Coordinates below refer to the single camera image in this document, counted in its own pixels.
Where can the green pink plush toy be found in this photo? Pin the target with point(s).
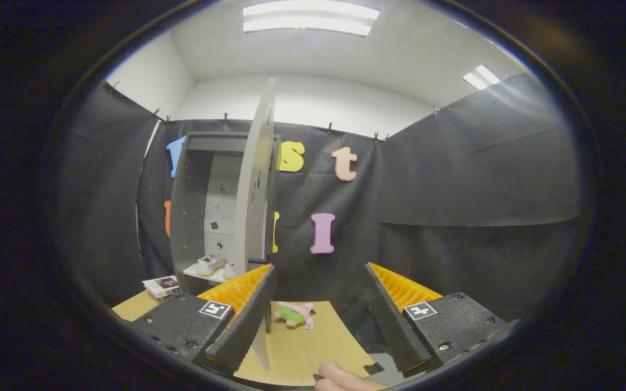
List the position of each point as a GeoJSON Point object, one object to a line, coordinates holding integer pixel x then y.
{"type": "Point", "coordinates": [291, 315]}

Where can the grey shoe cabinet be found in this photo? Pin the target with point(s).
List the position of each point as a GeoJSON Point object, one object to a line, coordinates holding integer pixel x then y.
{"type": "Point", "coordinates": [188, 217]}

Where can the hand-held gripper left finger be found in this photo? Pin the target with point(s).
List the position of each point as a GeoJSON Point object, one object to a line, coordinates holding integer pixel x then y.
{"type": "Point", "coordinates": [248, 326]}

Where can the black backdrop cloth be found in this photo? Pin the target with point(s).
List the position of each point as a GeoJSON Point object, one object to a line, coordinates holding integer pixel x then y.
{"type": "Point", "coordinates": [454, 217]}

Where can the large ceiling light panel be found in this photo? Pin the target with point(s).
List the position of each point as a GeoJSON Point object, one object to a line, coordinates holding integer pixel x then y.
{"type": "Point", "coordinates": [310, 19]}

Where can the small ceiling light panel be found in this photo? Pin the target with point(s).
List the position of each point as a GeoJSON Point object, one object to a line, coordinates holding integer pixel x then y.
{"type": "Point", "coordinates": [481, 77]}

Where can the white shoe red blue stripes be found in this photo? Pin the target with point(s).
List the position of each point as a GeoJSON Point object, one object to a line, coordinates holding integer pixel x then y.
{"type": "Point", "coordinates": [229, 270]}

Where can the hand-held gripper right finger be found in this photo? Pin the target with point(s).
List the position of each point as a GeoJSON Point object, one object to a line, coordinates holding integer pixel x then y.
{"type": "Point", "coordinates": [394, 326]}

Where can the white book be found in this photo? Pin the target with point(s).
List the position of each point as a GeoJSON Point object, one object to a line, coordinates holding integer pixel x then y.
{"type": "Point", "coordinates": [161, 285]}

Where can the grey shoe cabinet door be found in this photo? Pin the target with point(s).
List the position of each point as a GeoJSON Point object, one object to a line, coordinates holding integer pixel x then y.
{"type": "Point", "coordinates": [250, 190]}

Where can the white shoe yellow sole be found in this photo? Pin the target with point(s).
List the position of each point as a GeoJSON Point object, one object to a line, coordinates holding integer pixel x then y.
{"type": "Point", "coordinates": [208, 265]}

